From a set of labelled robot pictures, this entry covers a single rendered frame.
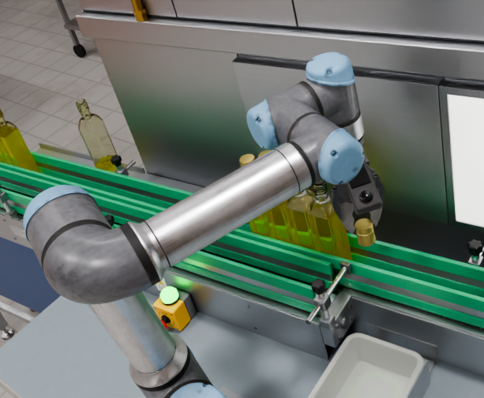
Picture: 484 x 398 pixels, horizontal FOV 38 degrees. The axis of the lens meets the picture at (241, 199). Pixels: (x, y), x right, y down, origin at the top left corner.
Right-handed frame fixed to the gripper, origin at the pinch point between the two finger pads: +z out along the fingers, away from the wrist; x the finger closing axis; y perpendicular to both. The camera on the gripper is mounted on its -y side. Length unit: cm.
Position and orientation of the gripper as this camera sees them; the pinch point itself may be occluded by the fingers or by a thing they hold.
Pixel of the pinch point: (363, 227)
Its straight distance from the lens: 137.9
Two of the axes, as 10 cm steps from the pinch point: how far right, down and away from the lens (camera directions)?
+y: -1.9, -5.7, 8.0
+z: 2.5, 7.6, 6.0
